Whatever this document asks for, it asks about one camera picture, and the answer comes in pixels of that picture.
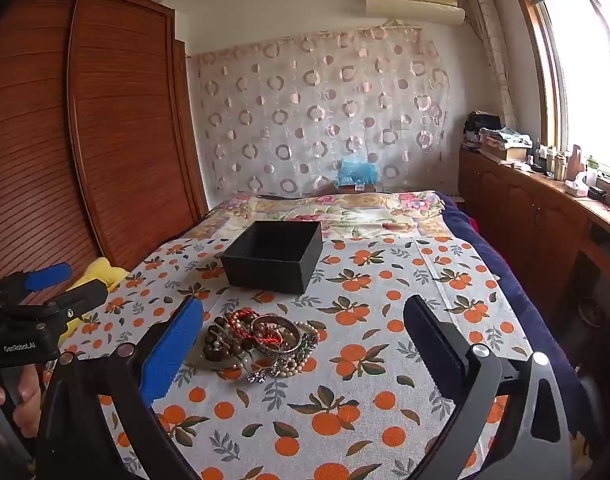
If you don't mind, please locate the window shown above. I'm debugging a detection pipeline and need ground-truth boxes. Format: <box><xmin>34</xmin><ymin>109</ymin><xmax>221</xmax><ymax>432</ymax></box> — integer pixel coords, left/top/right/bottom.
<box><xmin>508</xmin><ymin>0</ymin><xmax>610</xmax><ymax>183</ymax></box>

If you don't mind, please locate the brown wooden bead bracelet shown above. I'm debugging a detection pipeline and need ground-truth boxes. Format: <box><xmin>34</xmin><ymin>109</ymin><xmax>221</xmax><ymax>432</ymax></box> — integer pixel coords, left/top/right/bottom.
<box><xmin>203</xmin><ymin>319</ymin><xmax>248</xmax><ymax>362</ymax></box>

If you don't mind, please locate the black box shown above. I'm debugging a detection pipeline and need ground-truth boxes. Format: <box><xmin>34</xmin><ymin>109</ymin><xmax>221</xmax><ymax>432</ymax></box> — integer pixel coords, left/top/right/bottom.
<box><xmin>220</xmin><ymin>220</ymin><xmax>324</xmax><ymax>295</ymax></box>

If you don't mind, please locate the black bag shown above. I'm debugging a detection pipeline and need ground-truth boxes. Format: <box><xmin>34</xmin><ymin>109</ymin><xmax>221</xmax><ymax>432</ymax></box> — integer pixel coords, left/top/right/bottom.
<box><xmin>462</xmin><ymin>112</ymin><xmax>504</xmax><ymax>149</ymax></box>

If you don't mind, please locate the brown wooden cabinet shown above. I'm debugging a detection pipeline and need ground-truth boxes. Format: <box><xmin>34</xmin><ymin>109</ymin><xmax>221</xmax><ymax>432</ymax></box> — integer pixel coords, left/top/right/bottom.
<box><xmin>457</xmin><ymin>147</ymin><xmax>610</xmax><ymax>361</ymax></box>

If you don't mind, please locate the yellow cloth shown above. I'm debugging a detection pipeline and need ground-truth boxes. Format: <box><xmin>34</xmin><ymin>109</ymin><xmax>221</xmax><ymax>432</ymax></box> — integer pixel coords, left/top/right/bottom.
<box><xmin>57</xmin><ymin>257</ymin><xmax>130</xmax><ymax>348</ymax></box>

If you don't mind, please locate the brown wooden wardrobe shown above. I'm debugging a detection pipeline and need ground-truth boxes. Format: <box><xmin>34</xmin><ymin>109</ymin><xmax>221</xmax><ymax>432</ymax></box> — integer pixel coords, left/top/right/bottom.
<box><xmin>0</xmin><ymin>0</ymin><xmax>209</xmax><ymax>311</ymax></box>

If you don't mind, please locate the person's left hand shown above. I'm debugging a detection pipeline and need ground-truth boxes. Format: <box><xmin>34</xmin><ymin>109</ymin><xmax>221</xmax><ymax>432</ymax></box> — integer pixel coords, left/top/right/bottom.
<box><xmin>0</xmin><ymin>364</ymin><xmax>42</xmax><ymax>441</ymax></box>

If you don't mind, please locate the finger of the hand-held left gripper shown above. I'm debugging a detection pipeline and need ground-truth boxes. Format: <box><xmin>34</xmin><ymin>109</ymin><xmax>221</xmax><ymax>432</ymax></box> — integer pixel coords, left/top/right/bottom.
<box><xmin>0</xmin><ymin>262</ymin><xmax>74</xmax><ymax>311</ymax></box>
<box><xmin>42</xmin><ymin>280</ymin><xmax>110</xmax><ymax>335</ymax></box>

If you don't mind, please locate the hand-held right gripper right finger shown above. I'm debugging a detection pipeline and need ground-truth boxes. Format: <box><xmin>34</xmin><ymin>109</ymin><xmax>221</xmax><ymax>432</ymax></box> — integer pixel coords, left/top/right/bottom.
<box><xmin>402</xmin><ymin>294</ymin><xmax>572</xmax><ymax>480</ymax></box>

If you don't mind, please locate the wrapped air conditioner pipe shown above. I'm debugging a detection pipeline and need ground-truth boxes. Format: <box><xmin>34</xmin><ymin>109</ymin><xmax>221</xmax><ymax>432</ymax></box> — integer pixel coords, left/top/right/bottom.
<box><xmin>462</xmin><ymin>0</ymin><xmax>519</xmax><ymax>132</ymax></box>

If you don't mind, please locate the group of small bottles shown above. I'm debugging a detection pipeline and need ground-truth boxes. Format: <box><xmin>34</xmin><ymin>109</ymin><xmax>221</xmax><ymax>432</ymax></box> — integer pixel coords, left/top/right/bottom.
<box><xmin>534</xmin><ymin>144</ymin><xmax>571</xmax><ymax>181</ymax></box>

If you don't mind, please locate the wall air conditioner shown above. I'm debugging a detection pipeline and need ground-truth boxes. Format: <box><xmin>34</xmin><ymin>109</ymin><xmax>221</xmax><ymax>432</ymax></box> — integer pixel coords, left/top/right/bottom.
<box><xmin>366</xmin><ymin>0</ymin><xmax>461</xmax><ymax>25</ymax></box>

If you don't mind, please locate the floral quilt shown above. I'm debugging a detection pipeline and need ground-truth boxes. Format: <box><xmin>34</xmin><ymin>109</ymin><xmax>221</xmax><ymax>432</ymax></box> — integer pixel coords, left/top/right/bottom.
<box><xmin>185</xmin><ymin>190</ymin><xmax>448</xmax><ymax>247</ymax></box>

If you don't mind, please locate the orange fruit print cloth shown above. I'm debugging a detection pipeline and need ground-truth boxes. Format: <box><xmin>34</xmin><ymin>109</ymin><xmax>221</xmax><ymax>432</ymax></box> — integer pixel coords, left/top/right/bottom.
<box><xmin>42</xmin><ymin>237</ymin><xmax>536</xmax><ymax>480</ymax></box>

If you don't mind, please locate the dark blue blanket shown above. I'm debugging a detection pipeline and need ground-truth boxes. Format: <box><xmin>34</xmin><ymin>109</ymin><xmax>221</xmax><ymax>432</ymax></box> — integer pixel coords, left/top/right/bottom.
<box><xmin>437</xmin><ymin>195</ymin><xmax>588</xmax><ymax>443</ymax></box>

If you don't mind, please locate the circle print curtain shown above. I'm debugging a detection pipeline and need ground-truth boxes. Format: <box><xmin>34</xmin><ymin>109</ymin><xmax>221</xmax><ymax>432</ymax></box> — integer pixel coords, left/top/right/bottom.
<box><xmin>187</xmin><ymin>20</ymin><xmax>452</xmax><ymax>202</ymax></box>

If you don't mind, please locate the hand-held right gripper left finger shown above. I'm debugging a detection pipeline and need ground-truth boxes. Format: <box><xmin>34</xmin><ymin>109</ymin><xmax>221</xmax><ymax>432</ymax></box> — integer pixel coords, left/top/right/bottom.
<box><xmin>35</xmin><ymin>296</ymin><xmax>206</xmax><ymax>480</ymax></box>

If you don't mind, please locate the red braided cord bracelet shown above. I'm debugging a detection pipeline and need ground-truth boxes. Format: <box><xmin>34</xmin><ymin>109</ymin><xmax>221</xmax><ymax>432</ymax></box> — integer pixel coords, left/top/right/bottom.
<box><xmin>228</xmin><ymin>309</ymin><xmax>287</xmax><ymax>352</ymax></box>

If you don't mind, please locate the silver flower chain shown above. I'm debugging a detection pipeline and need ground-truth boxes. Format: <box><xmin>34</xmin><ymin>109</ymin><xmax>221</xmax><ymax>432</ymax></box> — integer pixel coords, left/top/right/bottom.
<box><xmin>244</xmin><ymin>362</ymin><xmax>284</xmax><ymax>386</ymax></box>

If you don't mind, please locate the blue plastic bag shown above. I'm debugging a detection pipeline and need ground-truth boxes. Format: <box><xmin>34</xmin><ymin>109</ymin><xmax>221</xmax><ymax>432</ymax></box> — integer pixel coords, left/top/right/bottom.
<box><xmin>335</xmin><ymin>157</ymin><xmax>379</xmax><ymax>189</ymax></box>

